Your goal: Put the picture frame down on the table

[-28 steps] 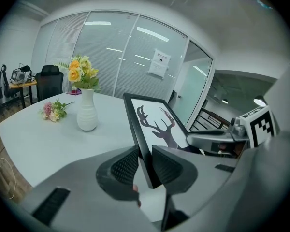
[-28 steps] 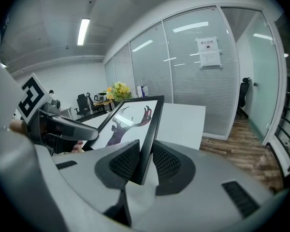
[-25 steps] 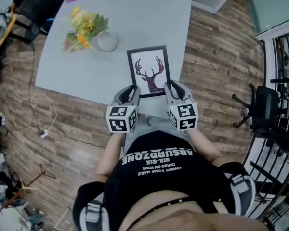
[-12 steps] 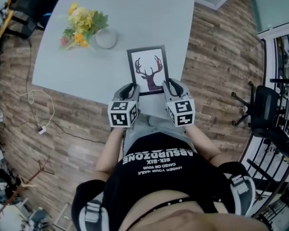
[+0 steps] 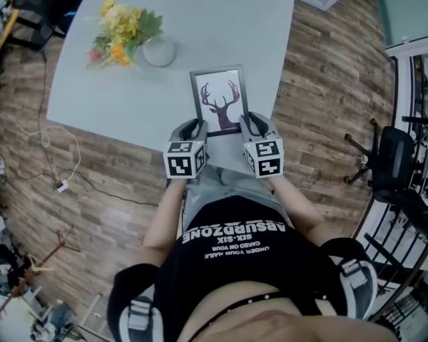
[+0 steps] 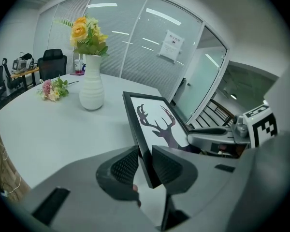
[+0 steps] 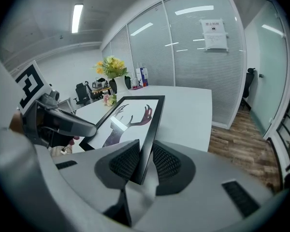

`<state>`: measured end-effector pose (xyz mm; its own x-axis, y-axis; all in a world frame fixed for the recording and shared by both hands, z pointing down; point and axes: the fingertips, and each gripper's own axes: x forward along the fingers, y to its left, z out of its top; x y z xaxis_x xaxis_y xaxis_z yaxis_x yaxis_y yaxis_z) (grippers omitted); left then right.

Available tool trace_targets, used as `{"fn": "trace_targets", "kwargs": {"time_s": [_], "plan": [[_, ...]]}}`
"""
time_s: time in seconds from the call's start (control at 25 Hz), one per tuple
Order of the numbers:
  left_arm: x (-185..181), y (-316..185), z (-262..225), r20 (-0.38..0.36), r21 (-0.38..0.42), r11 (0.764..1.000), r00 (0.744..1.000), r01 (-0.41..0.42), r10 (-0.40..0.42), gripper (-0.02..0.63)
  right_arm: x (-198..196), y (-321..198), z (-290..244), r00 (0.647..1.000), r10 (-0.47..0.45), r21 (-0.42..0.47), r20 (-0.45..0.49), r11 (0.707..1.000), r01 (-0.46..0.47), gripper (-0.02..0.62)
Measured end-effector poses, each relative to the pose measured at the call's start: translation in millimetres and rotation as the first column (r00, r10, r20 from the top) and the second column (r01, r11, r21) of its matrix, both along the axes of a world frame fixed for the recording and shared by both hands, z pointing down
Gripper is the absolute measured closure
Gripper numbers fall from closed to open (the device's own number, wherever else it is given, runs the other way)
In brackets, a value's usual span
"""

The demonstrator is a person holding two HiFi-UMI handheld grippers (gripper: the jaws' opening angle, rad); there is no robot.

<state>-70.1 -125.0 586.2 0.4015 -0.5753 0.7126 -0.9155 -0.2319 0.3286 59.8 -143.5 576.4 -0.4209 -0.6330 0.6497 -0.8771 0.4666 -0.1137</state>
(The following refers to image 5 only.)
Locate white round vase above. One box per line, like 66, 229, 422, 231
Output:
142, 37, 175, 67

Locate black slatted chair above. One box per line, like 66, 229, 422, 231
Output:
10, 0, 93, 51

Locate glass-top table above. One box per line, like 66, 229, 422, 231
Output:
376, 0, 428, 49

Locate yellow curved board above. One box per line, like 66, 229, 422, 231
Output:
0, 7, 21, 65

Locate grey trousers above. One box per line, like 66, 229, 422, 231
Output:
183, 162, 293, 233

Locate black office chair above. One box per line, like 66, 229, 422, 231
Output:
344, 118, 428, 227

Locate yellow and orange flower bouquet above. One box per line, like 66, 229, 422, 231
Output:
86, 0, 164, 70

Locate person's right forearm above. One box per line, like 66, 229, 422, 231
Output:
270, 176, 325, 247

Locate grey right shoulder strap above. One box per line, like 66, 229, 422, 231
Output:
337, 258, 379, 322

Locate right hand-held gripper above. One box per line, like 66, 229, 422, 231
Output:
238, 111, 285, 180

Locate pile of dark clutter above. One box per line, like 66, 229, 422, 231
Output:
0, 244, 79, 342

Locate grey shoulder strap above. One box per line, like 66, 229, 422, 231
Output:
121, 290, 163, 342
337, 258, 379, 322

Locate black metal railing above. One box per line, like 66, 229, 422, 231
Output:
355, 50, 428, 334

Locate black studded neck strap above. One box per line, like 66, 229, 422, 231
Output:
181, 292, 325, 342

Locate person's left forearm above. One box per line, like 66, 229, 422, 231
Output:
142, 178, 186, 266

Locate light wooden slat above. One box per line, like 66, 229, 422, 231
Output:
80, 294, 101, 326

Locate white floor cable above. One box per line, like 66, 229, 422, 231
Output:
0, 114, 81, 188

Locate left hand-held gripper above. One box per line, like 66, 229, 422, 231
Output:
163, 118, 210, 180

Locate framed deer picture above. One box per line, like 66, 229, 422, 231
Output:
189, 64, 250, 138

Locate grey left shoulder strap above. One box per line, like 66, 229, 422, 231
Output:
121, 290, 163, 342

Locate black floor cable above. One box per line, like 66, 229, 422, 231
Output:
21, 44, 165, 206

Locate brown wooden coat rack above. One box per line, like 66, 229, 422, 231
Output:
0, 224, 81, 323

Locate black printed T-shirt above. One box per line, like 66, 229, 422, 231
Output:
106, 195, 365, 342

